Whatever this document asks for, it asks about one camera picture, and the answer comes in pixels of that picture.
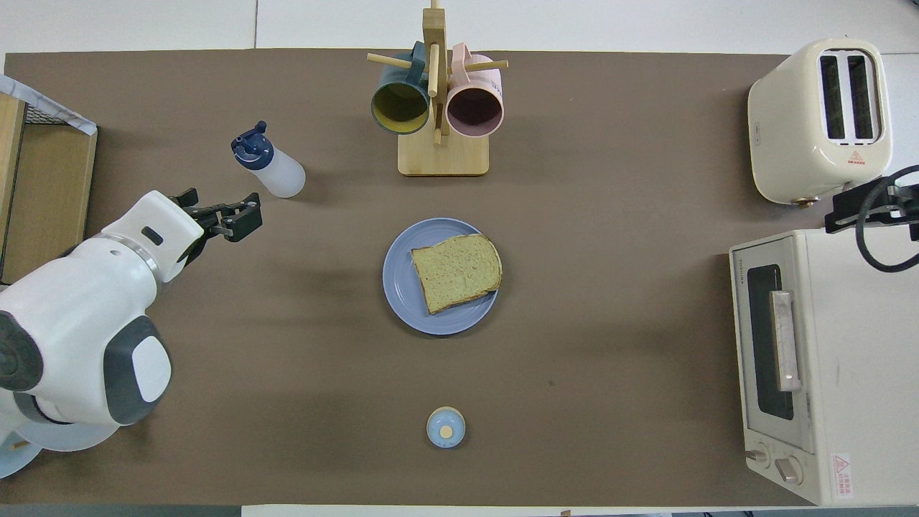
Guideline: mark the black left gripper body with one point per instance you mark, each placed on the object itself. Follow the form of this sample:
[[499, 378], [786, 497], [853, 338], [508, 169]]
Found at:
[[207, 222]]

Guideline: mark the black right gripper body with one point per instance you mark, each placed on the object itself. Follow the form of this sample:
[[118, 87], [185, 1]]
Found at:
[[913, 208]]

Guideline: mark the translucent bottle with blue cap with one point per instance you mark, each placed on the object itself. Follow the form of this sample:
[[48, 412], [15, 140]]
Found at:
[[283, 176]]

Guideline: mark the toasted bread slice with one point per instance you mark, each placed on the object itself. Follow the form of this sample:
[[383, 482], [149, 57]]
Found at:
[[459, 273]]

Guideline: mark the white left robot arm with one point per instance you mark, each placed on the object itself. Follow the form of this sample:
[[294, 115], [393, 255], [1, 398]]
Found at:
[[79, 337]]

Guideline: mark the blue round plate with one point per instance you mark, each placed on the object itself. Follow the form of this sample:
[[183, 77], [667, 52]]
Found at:
[[402, 287]]

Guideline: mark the pale grey plate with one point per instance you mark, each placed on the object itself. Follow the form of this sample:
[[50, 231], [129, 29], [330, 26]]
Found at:
[[64, 438]]

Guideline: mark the wooden plate rack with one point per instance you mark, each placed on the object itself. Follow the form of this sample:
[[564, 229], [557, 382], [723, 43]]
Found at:
[[19, 446]]

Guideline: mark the light blue plate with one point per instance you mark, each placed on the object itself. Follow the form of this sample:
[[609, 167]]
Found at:
[[14, 463]]

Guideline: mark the cream two-slot toaster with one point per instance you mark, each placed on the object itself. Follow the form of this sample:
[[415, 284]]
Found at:
[[782, 129]]

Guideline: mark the wooden two-step shelf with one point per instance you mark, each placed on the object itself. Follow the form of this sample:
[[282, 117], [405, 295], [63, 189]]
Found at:
[[50, 187]]

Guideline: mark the cream toaster oven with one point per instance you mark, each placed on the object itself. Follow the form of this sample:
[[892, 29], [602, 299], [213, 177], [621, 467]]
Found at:
[[861, 359]]

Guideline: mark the teal mug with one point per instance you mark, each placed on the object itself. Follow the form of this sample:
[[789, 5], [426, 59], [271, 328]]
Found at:
[[402, 108]]

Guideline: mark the wooden mug tree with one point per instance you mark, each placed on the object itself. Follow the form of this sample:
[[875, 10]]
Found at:
[[444, 154]]

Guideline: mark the brown table mat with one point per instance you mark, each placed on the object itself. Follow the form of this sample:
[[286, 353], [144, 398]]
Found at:
[[610, 179]]

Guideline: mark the pink ribbed mug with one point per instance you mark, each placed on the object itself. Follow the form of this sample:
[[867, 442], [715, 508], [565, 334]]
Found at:
[[474, 111]]

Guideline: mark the small blue bell wooden knob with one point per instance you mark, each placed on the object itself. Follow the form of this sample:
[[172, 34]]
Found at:
[[445, 429]]

